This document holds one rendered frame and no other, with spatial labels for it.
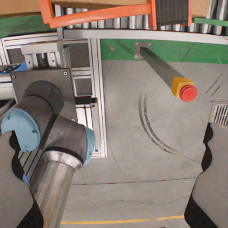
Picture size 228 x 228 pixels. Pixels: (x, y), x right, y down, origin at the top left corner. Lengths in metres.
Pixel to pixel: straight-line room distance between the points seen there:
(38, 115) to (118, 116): 1.44
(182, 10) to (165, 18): 0.04
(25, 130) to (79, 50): 1.06
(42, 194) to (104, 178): 2.11
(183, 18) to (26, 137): 0.47
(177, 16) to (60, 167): 0.44
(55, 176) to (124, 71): 1.37
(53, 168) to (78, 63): 1.12
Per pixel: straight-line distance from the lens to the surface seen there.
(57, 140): 0.49
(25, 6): 1.19
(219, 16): 1.27
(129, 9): 0.40
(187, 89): 0.69
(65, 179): 0.47
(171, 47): 1.74
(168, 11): 0.40
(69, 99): 0.66
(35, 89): 0.62
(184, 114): 2.05
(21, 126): 0.49
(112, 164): 2.33
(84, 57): 1.46
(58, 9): 1.05
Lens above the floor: 1.63
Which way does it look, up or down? 61 degrees down
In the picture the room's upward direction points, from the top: 176 degrees clockwise
